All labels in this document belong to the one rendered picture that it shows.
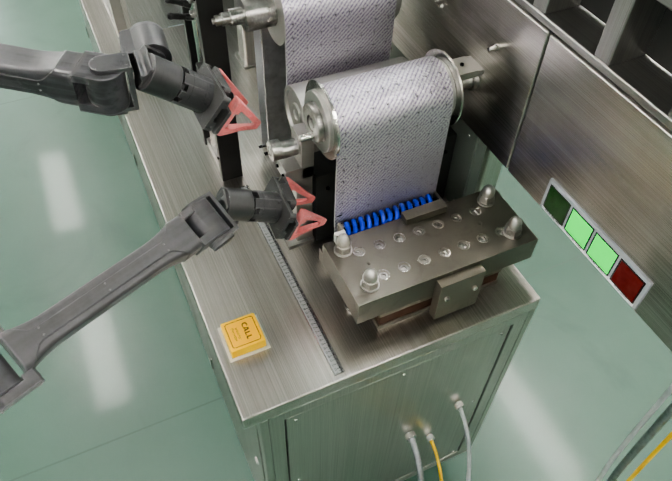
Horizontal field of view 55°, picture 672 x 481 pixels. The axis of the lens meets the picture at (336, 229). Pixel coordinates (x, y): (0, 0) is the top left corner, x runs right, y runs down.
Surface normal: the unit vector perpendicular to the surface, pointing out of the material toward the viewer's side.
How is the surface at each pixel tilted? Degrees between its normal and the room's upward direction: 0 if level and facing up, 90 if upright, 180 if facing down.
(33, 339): 30
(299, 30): 92
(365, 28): 92
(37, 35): 0
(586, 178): 90
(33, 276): 0
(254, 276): 0
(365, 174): 90
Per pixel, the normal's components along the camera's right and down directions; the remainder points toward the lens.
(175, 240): 0.41, -0.33
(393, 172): 0.42, 0.69
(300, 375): 0.03, -0.65
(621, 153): -0.91, 0.30
